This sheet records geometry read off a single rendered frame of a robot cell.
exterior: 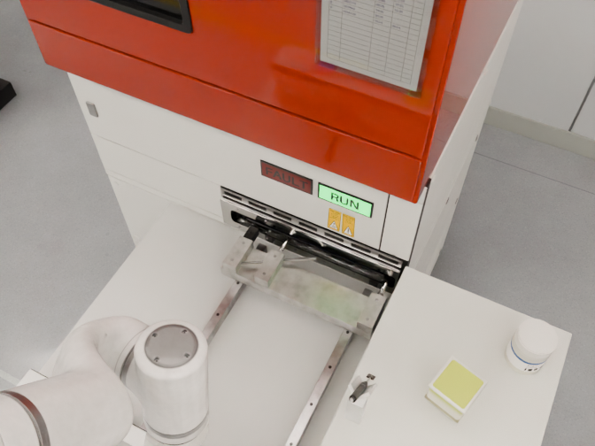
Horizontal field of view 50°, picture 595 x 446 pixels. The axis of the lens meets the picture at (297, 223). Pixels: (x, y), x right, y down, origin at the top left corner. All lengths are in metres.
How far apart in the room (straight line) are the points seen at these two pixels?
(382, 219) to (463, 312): 0.25
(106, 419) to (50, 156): 2.42
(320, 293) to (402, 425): 0.35
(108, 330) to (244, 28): 0.49
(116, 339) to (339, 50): 0.49
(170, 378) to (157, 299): 0.76
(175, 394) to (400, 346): 0.60
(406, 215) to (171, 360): 0.63
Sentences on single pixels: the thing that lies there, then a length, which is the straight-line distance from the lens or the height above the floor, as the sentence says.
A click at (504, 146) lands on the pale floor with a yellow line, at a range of 2.97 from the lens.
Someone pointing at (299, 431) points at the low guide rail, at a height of 0.85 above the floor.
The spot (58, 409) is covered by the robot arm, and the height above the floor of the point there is 1.56.
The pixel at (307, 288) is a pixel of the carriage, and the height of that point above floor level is 0.88.
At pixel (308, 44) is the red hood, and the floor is 1.49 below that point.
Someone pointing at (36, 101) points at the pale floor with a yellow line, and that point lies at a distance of 3.28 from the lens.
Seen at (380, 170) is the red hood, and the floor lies 1.28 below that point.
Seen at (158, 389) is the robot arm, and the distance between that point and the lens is 0.76.
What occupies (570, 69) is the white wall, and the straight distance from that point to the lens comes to 2.79.
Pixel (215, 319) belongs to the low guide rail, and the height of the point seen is 0.85.
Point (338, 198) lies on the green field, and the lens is 1.27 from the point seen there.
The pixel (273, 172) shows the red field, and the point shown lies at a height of 1.10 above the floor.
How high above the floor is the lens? 2.10
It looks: 55 degrees down
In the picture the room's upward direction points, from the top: 1 degrees counter-clockwise
